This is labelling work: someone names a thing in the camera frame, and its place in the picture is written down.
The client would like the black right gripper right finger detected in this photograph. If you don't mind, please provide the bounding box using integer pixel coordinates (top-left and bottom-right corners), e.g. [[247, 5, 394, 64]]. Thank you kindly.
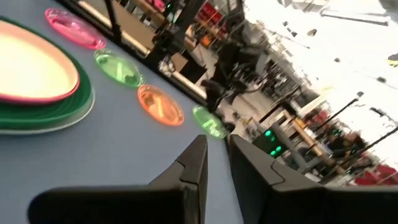
[[228, 134, 398, 224]]

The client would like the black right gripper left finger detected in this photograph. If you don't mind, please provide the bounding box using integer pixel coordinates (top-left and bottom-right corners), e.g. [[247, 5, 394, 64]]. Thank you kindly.
[[27, 134, 209, 224]]

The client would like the small translucent green plate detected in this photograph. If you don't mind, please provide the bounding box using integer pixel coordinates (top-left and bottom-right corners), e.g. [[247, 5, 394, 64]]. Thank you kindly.
[[93, 48, 146, 88], [192, 105, 228, 139]]

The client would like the small translucent orange plate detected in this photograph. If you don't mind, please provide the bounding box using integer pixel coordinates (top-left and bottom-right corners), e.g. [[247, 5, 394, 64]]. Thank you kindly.
[[137, 84, 185, 127]]

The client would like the opaque pink plastic plate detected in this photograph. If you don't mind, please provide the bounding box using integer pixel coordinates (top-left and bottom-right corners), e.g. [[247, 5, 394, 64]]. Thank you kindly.
[[0, 76, 81, 105]]

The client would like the small translucent pink plate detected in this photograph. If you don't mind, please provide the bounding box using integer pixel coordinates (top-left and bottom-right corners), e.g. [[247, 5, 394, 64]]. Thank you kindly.
[[44, 7, 107, 51]]

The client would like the blue table mat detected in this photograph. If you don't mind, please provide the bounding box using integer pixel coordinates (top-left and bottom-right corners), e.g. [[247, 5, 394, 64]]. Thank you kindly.
[[0, 0, 245, 224]]

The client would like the black box with green lights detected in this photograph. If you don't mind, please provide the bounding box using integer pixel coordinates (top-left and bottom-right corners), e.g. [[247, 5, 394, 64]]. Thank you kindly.
[[252, 126, 292, 159]]

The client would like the large white plastic plate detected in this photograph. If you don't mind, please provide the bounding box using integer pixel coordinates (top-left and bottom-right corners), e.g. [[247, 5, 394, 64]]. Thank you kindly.
[[0, 88, 96, 136]]

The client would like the large green plastic plate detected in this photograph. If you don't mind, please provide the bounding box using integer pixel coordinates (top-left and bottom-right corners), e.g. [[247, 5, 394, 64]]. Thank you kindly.
[[0, 17, 93, 131]]

